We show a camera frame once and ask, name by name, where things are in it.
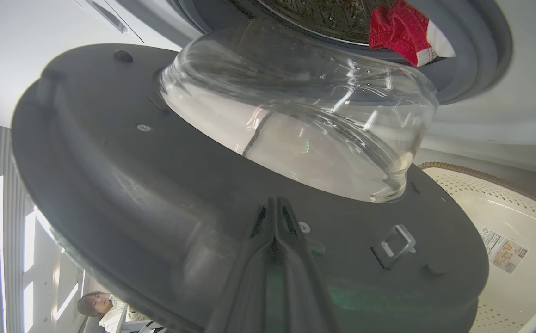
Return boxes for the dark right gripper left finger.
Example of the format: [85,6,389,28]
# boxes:
[205,198,276,333]

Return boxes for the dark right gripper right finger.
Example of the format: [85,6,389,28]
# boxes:
[277,198,340,333]

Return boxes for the white washing machine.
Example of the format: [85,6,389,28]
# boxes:
[0,0,536,179]

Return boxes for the white paper basket label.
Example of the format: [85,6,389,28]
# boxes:
[480,228,529,275]

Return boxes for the cream perforated laundry basket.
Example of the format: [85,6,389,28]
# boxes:
[418,162,536,333]

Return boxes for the red garment wide white panels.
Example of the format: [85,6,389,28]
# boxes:
[369,0,456,68]

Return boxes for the person in white top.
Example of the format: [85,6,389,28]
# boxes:
[77,291,166,333]

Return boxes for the dark washing machine door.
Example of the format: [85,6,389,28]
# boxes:
[11,18,489,333]

